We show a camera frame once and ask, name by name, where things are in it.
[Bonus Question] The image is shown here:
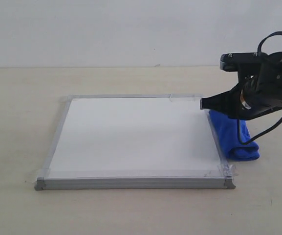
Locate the white board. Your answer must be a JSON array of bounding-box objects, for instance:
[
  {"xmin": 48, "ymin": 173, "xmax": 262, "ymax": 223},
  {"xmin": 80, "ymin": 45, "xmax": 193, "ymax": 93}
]
[{"xmin": 34, "ymin": 94, "xmax": 236, "ymax": 190}]

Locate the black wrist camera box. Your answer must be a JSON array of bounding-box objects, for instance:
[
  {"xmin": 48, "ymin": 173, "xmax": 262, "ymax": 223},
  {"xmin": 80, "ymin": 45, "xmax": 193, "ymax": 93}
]
[{"xmin": 219, "ymin": 52, "xmax": 262, "ymax": 74}]

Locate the clear tape strip front right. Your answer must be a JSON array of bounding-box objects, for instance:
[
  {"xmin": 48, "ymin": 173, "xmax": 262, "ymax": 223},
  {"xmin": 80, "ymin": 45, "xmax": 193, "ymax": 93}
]
[{"xmin": 204, "ymin": 164, "xmax": 239, "ymax": 178}]

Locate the blue microfibre cloth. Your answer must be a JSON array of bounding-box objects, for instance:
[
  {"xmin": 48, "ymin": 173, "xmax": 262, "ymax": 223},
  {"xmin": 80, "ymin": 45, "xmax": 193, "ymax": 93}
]
[{"xmin": 209, "ymin": 110, "xmax": 260, "ymax": 162}]

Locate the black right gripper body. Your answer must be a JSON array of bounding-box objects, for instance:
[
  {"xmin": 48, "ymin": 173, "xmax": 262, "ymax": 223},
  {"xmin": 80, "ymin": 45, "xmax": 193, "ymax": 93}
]
[{"xmin": 240, "ymin": 52, "xmax": 282, "ymax": 120}]

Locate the clear tape strip back right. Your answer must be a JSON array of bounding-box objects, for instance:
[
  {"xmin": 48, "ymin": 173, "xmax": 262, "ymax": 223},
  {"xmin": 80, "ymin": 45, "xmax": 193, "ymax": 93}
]
[{"xmin": 168, "ymin": 94, "xmax": 203, "ymax": 102}]

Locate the black cable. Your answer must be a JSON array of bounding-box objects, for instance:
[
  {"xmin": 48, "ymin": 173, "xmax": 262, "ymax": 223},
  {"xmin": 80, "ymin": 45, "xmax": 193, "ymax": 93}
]
[{"xmin": 238, "ymin": 31, "xmax": 282, "ymax": 145}]

